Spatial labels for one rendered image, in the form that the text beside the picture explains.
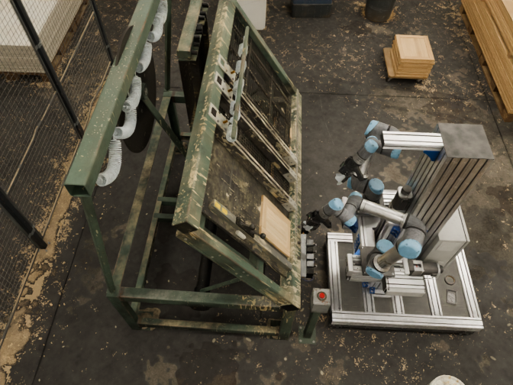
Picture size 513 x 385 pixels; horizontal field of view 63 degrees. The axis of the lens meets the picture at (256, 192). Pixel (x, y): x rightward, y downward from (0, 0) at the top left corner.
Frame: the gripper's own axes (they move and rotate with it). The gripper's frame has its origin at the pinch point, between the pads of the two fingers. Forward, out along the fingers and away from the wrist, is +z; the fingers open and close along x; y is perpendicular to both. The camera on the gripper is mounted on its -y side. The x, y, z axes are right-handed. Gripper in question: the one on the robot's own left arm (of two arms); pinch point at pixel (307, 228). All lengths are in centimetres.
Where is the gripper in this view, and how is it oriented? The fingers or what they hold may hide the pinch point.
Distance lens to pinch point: 271.4
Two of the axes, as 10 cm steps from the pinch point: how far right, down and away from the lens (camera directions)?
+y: -8.8, -3.3, -3.6
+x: -0.7, 8.2, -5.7
